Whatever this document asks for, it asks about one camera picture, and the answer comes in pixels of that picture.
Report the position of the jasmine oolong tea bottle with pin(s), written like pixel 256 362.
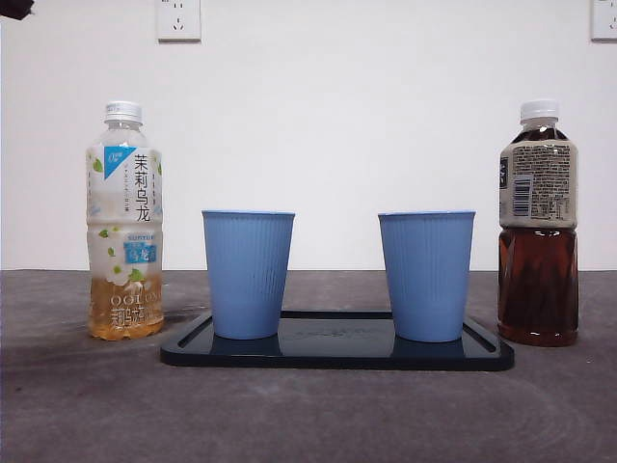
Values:
pixel 125 308

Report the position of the dark tea bottle beige label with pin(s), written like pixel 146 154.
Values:
pixel 537 289

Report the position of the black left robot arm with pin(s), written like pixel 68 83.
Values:
pixel 14 7

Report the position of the blue ribbed cup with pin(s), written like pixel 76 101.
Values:
pixel 426 275
pixel 247 275

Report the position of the dark blue tray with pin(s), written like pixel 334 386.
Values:
pixel 337 354

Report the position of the white wall socket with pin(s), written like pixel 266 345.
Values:
pixel 605 19
pixel 178 21

